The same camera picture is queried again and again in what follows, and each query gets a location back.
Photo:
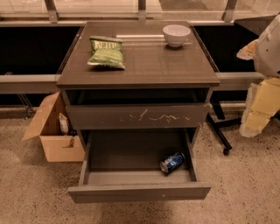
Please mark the blue pepsi can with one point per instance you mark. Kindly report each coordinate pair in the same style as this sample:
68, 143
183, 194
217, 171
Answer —
172, 162

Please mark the open grey middle drawer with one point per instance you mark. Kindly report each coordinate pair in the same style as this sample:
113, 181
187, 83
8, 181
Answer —
123, 165

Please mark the dark side table top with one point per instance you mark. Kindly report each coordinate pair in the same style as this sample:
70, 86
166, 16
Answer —
255, 24

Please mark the black rolling stand base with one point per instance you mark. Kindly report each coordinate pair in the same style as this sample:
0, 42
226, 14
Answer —
216, 126

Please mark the dark grey drawer cabinet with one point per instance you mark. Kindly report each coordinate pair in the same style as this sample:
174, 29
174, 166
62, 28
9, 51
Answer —
154, 73

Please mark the snack packet in box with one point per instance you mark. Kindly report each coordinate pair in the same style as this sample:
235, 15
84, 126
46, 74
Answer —
63, 123

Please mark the open cardboard box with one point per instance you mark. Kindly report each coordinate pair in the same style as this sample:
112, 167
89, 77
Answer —
46, 125

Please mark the white ceramic bowl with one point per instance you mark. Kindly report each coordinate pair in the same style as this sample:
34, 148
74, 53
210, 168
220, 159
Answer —
175, 34

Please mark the green chip bag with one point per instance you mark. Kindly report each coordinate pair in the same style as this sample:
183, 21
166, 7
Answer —
106, 52

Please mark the scratched grey top drawer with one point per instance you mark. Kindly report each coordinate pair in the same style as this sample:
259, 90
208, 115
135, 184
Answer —
113, 117

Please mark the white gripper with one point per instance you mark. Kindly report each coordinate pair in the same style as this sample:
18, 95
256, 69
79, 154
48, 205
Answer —
269, 53

